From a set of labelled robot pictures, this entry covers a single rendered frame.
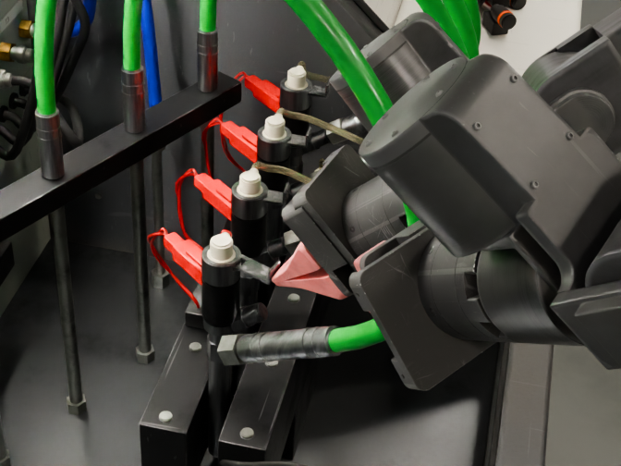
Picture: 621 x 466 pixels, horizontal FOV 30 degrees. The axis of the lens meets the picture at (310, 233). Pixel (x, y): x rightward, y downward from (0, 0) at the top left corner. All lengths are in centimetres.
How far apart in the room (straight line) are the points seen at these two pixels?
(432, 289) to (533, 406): 46
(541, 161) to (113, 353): 78
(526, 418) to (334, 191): 32
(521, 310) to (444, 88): 10
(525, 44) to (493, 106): 98
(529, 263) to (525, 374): 56
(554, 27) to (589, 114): 82
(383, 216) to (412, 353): 17
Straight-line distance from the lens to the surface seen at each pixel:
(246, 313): 85
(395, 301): 54
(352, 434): 110
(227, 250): 81
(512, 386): 100
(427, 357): 55
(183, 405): 91
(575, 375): 241
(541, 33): 144
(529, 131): 44
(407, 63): 65
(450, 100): 43
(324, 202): 72
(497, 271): 48
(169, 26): 111
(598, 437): 230
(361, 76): 57
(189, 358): 94
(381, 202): 70
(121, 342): 118
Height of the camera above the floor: 165
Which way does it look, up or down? 39 degrees down
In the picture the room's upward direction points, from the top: 4 degrees clockwise
